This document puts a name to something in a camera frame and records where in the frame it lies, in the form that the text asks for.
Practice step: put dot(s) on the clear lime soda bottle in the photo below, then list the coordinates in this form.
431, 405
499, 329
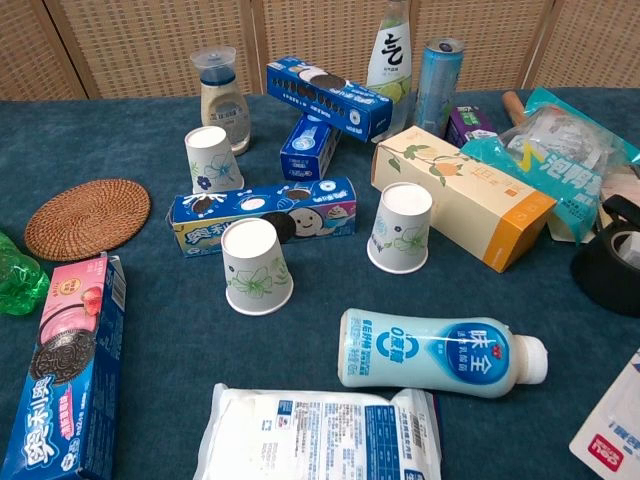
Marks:
390, 55

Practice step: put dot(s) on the cream box with orange print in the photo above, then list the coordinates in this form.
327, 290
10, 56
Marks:
465, 195

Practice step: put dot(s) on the clear lidded pudding cup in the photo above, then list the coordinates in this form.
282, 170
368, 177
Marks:
222, 107

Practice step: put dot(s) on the teal felt tablecloth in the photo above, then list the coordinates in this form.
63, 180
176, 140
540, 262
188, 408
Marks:
160, 325

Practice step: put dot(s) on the teal snack bag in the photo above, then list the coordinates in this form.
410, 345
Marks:
565, 165

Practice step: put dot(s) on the woven bamboo folding screen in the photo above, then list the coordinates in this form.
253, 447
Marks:
140, 45

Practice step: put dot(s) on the pink white card package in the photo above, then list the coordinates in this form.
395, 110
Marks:
624, 187

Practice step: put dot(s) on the white wipes pack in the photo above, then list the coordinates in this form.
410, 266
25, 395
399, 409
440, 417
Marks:
310, 435

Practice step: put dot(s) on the small blue Oreo box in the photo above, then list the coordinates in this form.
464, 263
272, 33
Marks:
305, 150

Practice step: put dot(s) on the white milk drink bottle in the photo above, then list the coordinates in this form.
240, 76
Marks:
415, 352

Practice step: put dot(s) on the long blue Oreo box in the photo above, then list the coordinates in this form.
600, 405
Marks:
325, 102

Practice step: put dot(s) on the pink strawberry Oreo box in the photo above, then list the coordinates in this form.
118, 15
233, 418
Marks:
65, 370

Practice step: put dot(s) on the black tape roll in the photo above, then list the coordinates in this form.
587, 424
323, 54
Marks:
607, 280

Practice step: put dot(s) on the green plastic soda bottle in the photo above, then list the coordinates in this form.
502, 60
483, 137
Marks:
20, 280

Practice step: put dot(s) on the purple gum box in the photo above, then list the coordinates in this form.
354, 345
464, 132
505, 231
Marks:
467, 122

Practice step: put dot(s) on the round woven rattan coaster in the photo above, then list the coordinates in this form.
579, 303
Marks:
87, 220

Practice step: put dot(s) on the blue cartoon Oreo box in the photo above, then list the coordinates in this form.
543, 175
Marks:
325, 210

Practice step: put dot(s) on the wooden rolling pin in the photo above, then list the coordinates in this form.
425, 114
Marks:
514, 106

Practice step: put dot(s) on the paper cup with blue flower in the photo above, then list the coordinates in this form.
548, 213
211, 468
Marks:
210, 160

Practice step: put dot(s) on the paper cup with green flower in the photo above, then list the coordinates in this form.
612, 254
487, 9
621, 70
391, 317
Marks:
255, 272
400, 227

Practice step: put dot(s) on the caster wheels blister pack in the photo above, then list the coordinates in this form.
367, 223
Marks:
612, 435

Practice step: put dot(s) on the light blue drink can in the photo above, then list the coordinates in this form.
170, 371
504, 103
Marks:
435, 90

